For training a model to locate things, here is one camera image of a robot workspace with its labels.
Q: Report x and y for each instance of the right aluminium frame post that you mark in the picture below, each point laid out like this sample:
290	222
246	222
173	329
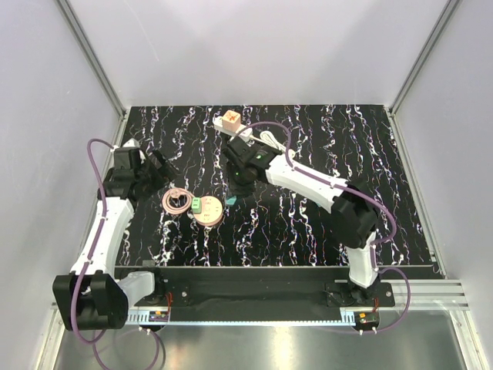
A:
446	15

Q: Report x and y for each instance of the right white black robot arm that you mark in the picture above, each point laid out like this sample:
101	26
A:
353	218

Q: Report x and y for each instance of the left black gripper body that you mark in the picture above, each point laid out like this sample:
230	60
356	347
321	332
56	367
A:
166	170

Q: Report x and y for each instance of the white power strip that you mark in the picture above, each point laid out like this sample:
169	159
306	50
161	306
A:
244	132

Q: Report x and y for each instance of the white slotted cable duct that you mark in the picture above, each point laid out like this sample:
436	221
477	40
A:
146	317

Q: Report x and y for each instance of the teal plug adapter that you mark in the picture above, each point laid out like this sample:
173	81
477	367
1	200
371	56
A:
231	201

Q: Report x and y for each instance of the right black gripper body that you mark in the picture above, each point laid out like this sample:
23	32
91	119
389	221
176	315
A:
239	184

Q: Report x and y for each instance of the green plug adapter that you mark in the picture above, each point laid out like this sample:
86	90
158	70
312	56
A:
196	205

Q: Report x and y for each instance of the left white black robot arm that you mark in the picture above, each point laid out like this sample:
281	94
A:
90	297

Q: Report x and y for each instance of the black marbled table mat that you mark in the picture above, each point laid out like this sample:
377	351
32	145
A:
273	227

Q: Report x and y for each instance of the pink round power socket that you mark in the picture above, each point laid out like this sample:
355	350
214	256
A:
212	212

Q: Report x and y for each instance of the aluminium frame post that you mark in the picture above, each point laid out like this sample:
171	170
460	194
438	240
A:
446	15
76	28

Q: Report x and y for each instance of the pink cube plug adapter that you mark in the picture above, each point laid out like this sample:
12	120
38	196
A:
231	121

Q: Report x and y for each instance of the left aluminium frame post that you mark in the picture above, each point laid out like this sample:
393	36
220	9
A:
76	28

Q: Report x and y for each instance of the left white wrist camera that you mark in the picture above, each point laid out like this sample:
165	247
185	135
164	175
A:
133	143

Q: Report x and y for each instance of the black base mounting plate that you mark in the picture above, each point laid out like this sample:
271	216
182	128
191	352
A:
260	296

